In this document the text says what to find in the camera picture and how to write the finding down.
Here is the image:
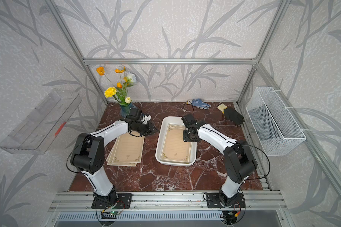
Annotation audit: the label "beige stationery sheet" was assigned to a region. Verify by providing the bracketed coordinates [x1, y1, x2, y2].
[112, 133, 145, 164]

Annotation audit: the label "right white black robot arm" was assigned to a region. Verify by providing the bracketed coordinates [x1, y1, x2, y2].
[181, 114, 257, 201]

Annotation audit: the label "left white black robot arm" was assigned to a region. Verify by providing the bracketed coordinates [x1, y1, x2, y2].
[70, 119, 158, 197]

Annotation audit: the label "stationery sheets in box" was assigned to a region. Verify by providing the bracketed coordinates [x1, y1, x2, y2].
[161, 124, 192, 163]

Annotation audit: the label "white storage box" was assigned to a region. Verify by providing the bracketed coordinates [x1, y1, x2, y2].
[155, 116, 197, 166]

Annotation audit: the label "blue dotted work glove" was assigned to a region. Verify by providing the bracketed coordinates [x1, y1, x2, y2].
[191, 98, 211, 110]

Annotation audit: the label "glass vase with flowers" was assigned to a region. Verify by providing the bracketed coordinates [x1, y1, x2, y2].
[96, 66, 137, 117]

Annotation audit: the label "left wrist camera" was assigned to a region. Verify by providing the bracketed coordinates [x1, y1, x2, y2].
[127, 107, 151, 124]

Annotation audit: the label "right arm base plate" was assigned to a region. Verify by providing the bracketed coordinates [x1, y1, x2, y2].
[204, 192, 245, 209]

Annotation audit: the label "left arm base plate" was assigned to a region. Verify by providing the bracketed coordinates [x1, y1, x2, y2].
[92, 193, 132, 210]

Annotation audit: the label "white wire mesh basket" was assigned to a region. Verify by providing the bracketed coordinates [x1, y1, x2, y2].
[246, 87, 306, 156]

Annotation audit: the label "aluminium front rail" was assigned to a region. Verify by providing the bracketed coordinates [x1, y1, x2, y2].
[49, 190, 287, 212]

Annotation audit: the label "clear plastic wall shelf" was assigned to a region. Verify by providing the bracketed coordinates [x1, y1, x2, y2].
[0, 89, 82, 155]

